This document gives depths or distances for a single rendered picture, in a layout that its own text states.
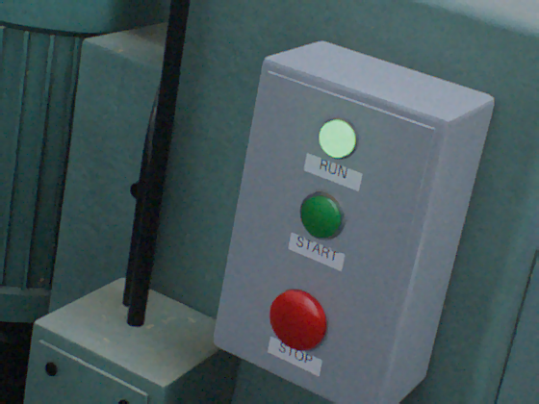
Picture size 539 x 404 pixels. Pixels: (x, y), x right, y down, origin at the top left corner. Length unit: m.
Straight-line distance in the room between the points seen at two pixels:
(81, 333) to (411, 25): 0.24
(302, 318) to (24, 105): 0.30
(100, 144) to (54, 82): 0.06
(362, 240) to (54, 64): 0.31
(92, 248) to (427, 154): 0.32
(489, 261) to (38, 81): 0.34
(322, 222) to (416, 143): 0.06
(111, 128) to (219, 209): 0.12
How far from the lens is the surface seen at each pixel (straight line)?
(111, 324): 0.66
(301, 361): 0.58
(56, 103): 0.79
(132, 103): 0.73
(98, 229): 0.77
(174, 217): 0.68
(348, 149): 0.53
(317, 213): 0.54
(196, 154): 0.66
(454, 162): 0.54
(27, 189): 0.81
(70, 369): 0.65
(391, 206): 0.53
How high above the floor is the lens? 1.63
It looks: 20 degrees down
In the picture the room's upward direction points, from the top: 11 degrees clockwise
